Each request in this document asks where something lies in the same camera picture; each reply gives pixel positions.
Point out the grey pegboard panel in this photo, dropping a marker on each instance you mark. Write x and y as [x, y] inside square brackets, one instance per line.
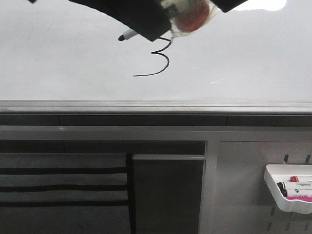
[243, 203]

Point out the pink eraser in tray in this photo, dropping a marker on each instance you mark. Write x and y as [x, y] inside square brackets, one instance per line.
[307, 199]

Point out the white whiteboard with aluminium frame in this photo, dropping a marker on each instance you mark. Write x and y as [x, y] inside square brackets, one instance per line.
[57, 56]

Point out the white plastic marker tray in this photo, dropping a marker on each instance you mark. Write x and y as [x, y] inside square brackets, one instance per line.
[275, 173]

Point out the white black-tipped whiteboard marker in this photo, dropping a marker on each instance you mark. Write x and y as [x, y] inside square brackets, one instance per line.
[186, 17]

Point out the black-capped marker upper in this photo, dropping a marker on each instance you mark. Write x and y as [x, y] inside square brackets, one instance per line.
[294, 185]

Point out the black-capped marker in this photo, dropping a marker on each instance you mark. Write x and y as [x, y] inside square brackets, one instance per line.
[294, 185]
[305, 193]

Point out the dark grey cabinet panel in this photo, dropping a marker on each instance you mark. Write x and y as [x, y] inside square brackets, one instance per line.
[168, 191]

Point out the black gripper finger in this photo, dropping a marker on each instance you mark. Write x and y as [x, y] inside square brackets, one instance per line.
[146, 17]
[227, 5]

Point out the red-capped marker in tray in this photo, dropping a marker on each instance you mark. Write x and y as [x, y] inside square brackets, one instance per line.
[301, 178]

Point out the black-capped marker lower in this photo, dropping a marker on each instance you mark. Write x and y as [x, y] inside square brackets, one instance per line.
[305, 193]

